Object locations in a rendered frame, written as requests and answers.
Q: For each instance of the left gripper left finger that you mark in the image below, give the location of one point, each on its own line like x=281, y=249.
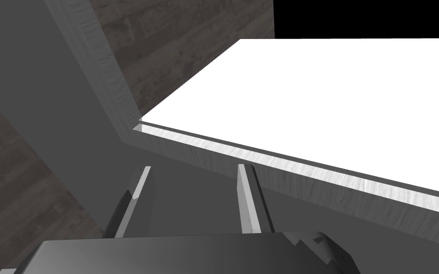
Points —
x=130, y=205

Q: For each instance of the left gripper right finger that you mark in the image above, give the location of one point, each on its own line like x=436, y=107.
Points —
x=253, y=205

